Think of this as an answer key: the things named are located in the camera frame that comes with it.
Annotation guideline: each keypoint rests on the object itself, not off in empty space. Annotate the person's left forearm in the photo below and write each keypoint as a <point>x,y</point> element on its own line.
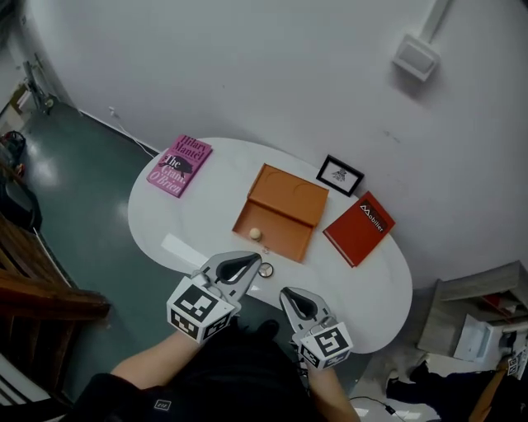
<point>148,362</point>

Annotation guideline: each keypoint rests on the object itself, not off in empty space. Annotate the grey shelf unit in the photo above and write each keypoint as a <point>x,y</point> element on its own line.
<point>466,288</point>

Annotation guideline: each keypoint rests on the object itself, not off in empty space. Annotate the person's black shoe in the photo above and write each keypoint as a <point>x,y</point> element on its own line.
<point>266,329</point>

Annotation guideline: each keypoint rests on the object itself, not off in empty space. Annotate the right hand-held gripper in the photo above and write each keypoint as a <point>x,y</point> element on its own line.
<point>328,346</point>

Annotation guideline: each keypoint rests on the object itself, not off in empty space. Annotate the round three-section white disc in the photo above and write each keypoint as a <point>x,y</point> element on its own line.
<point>265,270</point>

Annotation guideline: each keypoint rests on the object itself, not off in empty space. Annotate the white plastic square base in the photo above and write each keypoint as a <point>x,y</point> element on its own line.
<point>414,57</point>

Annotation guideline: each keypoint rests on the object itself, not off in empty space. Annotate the black bag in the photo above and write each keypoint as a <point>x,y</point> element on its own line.
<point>12,144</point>

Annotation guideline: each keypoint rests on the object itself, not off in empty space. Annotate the person's black clothing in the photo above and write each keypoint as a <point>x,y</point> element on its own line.
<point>231,379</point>

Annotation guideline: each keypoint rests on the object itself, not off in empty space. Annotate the metal stand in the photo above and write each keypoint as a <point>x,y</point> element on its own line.
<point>39,86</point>

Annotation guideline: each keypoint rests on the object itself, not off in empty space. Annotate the red book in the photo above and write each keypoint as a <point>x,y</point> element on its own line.
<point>359,231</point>

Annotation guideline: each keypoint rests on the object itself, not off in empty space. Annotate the black picture frame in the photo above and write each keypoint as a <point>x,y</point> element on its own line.
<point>339,175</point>

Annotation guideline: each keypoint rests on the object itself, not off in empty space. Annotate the small beige ball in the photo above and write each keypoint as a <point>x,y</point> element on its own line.
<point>255,233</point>

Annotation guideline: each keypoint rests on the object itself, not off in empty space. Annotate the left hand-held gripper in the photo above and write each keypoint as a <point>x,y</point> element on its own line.
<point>198,311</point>

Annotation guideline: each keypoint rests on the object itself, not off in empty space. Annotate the orange leather tray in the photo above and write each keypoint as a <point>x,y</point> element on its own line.
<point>280,193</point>

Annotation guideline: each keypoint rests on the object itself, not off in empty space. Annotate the pink book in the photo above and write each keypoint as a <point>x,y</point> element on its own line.
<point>179,167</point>

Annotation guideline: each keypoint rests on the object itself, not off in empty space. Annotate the person's right forearm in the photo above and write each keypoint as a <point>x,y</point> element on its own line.
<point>330,395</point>

